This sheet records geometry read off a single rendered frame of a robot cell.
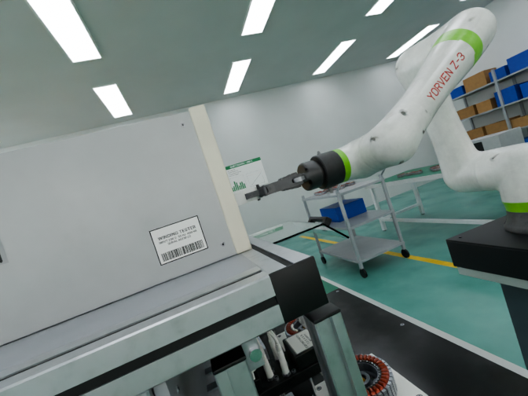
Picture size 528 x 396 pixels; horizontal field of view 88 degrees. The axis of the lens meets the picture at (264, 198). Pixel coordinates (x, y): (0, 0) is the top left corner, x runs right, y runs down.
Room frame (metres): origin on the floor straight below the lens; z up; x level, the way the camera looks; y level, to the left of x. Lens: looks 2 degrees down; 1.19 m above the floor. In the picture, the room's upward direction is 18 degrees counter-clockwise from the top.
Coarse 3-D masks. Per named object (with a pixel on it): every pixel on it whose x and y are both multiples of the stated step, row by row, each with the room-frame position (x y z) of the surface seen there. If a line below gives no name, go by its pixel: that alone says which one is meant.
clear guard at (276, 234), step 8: (280, 224) 0.87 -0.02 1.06; (288, 224) 0.82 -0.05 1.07; (296, 224) 0.77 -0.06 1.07; (304, 224) 0.73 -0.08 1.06; (312, 224) 0.69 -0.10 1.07; (320, 224) 0.66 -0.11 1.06; (264, 232) 0.82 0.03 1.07; (272, 232) 0.77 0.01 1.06; (280, 232) 0.73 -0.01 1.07; (288, 232) 0.69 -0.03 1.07; (296, 232) 0.66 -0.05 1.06; (304, 232) 0.65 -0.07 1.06; (312, 232) 0.85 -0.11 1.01; (320, 232) 0.78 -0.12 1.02; (328, 232) 0.72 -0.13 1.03; (336, 232) 0.67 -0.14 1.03; (272, 240) 0.65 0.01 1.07; (280, 240) 0.63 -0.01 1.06
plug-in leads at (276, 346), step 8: (272, 336) 0.42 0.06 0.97; (272, 344) 0.46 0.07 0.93; (264, 352) 0.46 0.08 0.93; (280, 352) 0.42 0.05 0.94; (264, 360) 0.42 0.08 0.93; (280, 360) 0.42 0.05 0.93; (264, 368) 0.43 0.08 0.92; (256, 376) 0.42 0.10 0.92; (272, 376) 0.43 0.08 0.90; (256, 384) 0.41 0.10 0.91
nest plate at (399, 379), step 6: (372, 354) 0.57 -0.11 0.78; (396, 372) 0.50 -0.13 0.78; (372, 378) 0.51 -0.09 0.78; (396, 378) 0.49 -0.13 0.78; (402, 378) 0.49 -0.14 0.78; (318, 384) 0.54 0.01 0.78; (324, 384) 0.53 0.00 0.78; (396, 384) 0.48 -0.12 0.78; (402, 384) 0.47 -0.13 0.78; (408, 384) 0.47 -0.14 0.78; (318, 390) 0.52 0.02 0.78; (324, 390) 0.52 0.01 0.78; (402, 390) 0.46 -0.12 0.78; (408, 390) 0.46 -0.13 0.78; (414, 390) 0.46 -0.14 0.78; (420, 390) 0.45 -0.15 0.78
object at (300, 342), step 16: (304, 336) 0.47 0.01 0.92; (288, 352) 0.46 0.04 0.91; (304, 352) 0.43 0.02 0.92; (256, 368) 0.47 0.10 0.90; (272, 368) 0.45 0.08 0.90; (288, 368) 0.44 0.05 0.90; (304, 368) 0.43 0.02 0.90; (320, 368) 0.43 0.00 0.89; (272, 384) 0.42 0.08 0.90; (288, 384) 0.42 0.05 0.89
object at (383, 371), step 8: (360, 360) 0.52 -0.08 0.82; (368, 360) 0.51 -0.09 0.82; (376, 360) 0.50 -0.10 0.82; (360, 368) 0.51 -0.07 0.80; (368, 368) 0.51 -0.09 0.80; (376, 368) 0.49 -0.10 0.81; (384, 368) 0.47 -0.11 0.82; (368, 376) 0.48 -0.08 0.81; (376, 376) 0.49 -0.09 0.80; (384, 376) 0.46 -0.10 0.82; (392, 376) 0.46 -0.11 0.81; (368, 384) 0.47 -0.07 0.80; (376, 384) 0.45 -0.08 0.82; (384, 384) 0.44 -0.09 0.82; (392, 384) 0.45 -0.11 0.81; (368, 392) 0.44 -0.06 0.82; (376, 392) 0.44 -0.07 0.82; (384, 392) 0.43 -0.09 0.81; (392, 392) 0.44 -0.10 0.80
